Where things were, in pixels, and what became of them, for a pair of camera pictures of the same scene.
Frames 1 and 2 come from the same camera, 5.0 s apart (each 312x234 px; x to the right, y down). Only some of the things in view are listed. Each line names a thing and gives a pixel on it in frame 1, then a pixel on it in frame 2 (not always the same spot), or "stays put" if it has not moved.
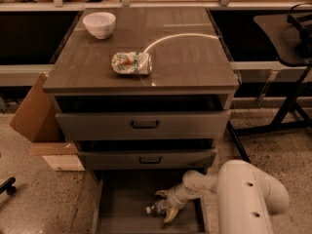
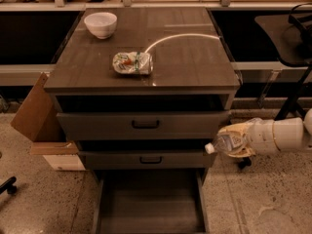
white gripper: x=173 y=199 → x=262 y=136
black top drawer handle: x=145 y=128 stays put
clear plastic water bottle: x=158 y=208 → x=231 y=142
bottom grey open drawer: x=120 y=198 stays put
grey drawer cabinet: x=146 y=96 stays put
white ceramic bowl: x=99 y=23 stays put
